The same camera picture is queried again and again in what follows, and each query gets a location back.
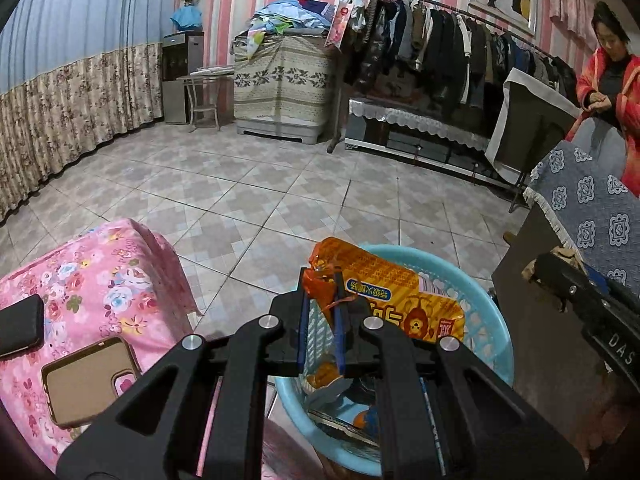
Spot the row of hanging clothes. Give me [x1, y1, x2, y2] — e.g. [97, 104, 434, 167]
[347, 0, 576, 111]

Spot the dark brown cabinet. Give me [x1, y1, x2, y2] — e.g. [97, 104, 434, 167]
[492, 205, 640, 441]

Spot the orange snack packet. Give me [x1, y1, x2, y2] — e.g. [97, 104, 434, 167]
[306, 236, 467, 345]

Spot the cloth covered washing machine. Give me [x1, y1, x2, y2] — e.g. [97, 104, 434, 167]
[234, 30, 343, 146]

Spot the pink curtain valance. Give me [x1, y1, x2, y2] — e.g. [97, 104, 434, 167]
[545, 0, 601, 46]

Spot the black panel with white cloth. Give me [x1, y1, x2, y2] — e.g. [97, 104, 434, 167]
[487, 67, 581, 186]

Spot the black wallet case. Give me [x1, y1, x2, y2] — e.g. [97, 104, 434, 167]
[0, 294, 45, 358]

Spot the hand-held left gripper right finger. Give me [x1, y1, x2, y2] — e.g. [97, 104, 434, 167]
[332, 272, 586, 480]

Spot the grey blue patterned cloth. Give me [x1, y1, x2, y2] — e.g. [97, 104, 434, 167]
[522, 117, 640, 301]

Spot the light blue plastic basket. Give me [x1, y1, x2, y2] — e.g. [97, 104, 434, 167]
[274, 244, 515, 478]

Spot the blue floral curtain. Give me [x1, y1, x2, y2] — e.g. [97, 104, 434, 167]
[0, 0, 186, 221]

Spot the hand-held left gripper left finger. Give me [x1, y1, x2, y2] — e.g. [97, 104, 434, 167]
[56, 267, 313, 480]

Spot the pile of folded clothes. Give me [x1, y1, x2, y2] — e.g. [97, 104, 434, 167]
[245, 0, 336, 56]

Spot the small metal side table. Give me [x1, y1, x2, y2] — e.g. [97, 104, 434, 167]
[177, 67, 236, 131]

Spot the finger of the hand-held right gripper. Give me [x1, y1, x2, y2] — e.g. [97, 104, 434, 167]
[534, 252, 610, 311]

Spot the brown phone case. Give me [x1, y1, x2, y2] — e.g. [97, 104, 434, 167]
[41, 336, 143, 428]

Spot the grey water dispenser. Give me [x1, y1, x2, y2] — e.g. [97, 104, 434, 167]
[161, 31, 205, 125]

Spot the low cabinet with lace cloth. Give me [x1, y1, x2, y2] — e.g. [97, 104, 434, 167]
[345, 97, 506, 177]

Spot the blue cloth cover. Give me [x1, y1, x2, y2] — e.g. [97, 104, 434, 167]
[170, 5, 203, 31]

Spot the pink hanging bag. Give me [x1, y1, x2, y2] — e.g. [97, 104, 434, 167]
[325, 0, 367, 50]

